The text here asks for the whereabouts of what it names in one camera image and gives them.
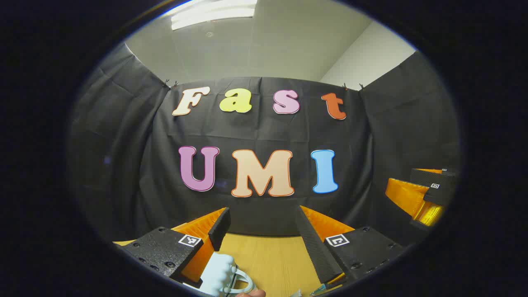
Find light blue suitcase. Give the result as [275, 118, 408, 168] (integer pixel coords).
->
[198, 252, 257, 297]

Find ceiling light panel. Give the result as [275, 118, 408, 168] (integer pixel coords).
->
[170, 0, 258, 31]

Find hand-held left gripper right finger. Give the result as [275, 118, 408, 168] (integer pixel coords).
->
[295, 205, 405, 285]

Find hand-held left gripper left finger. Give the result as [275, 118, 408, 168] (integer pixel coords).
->
[122, 207, 231, 285]

